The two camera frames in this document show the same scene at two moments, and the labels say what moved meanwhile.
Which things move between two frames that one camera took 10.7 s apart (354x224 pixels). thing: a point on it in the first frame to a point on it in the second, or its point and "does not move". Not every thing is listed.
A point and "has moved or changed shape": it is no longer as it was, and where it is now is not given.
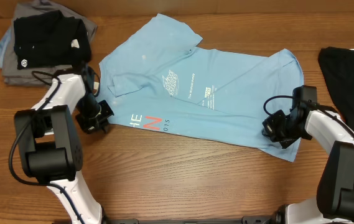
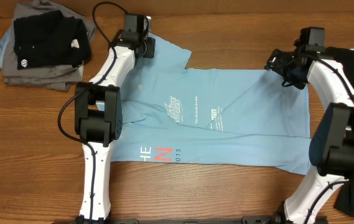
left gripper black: [89, 127] to [149, 53]
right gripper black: [284, 135] to [276, 62]
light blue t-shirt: [153, 78] has moved or changed shape
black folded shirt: [50, 38] does not move
